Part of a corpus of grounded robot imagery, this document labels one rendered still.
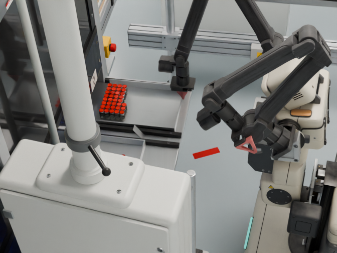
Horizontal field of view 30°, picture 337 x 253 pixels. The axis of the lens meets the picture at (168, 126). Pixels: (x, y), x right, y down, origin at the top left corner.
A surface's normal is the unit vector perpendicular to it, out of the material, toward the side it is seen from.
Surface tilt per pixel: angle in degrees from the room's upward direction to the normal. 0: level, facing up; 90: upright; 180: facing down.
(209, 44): 90
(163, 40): 90
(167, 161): 0
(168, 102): 0
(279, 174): 90
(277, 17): 90
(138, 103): 0
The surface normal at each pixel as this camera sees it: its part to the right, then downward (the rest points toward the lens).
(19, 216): -0.29, 0.71
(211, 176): -0.04, -0.68
